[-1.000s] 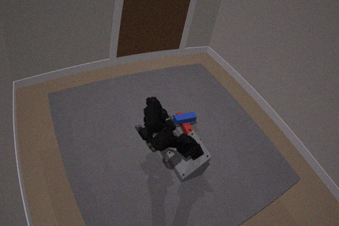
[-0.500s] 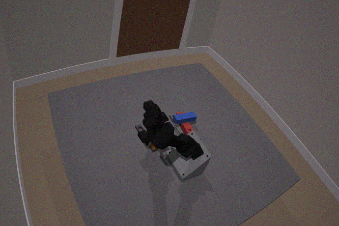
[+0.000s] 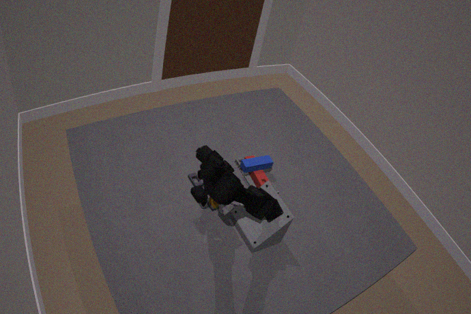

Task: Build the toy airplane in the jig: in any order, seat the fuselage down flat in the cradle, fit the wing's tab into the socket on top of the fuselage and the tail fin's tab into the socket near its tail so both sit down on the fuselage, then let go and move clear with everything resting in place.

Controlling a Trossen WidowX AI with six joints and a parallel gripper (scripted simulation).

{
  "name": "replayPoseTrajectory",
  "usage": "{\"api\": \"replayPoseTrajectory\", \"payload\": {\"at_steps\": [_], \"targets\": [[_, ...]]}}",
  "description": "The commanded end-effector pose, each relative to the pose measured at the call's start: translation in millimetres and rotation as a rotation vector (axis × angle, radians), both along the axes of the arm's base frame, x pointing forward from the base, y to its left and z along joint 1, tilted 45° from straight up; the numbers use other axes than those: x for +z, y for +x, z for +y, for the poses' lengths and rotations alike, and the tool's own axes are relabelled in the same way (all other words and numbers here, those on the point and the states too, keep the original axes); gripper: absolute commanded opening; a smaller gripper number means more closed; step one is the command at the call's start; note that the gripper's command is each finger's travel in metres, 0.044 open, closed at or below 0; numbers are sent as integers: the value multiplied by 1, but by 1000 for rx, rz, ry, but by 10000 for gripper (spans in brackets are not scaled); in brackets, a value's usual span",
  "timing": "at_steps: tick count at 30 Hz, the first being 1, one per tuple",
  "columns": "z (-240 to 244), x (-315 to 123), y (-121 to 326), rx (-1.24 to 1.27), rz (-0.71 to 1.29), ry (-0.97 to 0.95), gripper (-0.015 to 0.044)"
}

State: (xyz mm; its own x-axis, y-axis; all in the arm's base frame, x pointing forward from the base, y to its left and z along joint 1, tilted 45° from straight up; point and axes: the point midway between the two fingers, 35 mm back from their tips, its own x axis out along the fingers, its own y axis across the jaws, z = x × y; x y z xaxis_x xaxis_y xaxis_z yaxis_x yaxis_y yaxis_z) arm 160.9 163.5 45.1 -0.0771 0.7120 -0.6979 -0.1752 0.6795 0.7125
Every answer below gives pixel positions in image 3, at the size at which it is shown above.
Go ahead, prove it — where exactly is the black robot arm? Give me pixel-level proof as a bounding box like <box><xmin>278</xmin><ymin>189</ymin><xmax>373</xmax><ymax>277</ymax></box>
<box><xmin>196</xmin><ymin>145</ymin><xmax>283</xmax><ymax>223</ymax></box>

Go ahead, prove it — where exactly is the red tapered block with square sockets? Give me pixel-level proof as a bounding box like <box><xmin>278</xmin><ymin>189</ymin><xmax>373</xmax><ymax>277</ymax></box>
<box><xmin>244</xmin><ymin>156</ymin><xmax>269</xmax><ymax>188</ymax></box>

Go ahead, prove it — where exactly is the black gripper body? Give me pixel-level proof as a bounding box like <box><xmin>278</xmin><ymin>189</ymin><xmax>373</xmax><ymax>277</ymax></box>
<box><xmin>190</xmin><ymin>178</ymin><xmax>218</xmax><ymax>203</ymax></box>

